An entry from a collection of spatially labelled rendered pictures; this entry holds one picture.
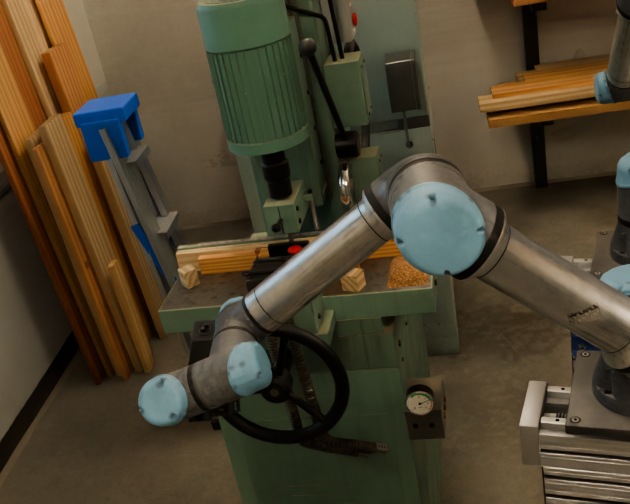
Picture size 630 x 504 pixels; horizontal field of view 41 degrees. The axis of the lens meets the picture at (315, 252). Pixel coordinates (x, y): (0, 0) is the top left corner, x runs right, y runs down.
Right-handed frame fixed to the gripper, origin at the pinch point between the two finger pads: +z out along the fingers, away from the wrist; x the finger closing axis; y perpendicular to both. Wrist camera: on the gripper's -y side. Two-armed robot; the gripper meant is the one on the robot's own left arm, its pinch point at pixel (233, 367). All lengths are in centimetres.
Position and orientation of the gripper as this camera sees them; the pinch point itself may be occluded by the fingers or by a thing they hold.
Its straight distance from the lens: 160.1
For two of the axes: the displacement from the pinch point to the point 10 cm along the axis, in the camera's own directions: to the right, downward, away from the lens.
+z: 2.3, 0.5, 9.7
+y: 0.9, 9.9, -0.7
